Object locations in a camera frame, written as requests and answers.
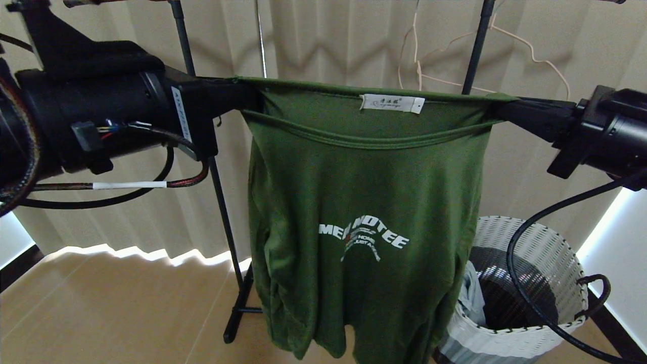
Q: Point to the white laundry basket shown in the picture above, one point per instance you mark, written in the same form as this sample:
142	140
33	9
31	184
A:
556	253

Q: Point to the green printed shirt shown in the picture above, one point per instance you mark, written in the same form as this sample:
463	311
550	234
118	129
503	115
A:
364	192

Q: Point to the beige curtain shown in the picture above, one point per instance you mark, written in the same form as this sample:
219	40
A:
101	237

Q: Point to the pale grey garment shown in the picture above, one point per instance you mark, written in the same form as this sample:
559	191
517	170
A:
472	298

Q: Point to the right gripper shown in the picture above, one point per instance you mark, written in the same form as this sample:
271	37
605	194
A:
621	131

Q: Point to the pink clothes hanger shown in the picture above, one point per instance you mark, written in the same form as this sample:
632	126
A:
419	76
455	83

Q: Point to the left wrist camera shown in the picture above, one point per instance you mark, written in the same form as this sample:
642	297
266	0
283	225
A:
76	50

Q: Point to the black clothes rack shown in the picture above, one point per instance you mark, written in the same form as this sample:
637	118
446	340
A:
227	227

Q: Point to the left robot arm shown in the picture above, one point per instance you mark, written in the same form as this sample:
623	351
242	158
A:
12	126

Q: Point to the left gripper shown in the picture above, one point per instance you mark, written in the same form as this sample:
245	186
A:
101	101

